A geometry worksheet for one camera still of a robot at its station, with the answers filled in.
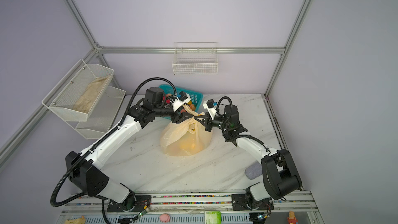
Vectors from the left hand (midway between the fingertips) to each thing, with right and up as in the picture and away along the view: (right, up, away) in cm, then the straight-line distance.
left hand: (189, 110), depth 74 cm
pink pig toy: (-10, -49, -5) cm, 50 cm away
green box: (+11, -48, -5) cm, 50 cm away
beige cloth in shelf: (-52, +6, +5) cm, 53 cm away
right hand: (+3, -4, +3) cm, 5 cm away
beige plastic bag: (-2, -14, +3) cm, 14 cm away
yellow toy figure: (-48, -50, -5) cm, 69 cm away
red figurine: (+47, -49, -6) cm, 68 cm away
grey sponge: (+34, -33, +8) cm, 48 cm away
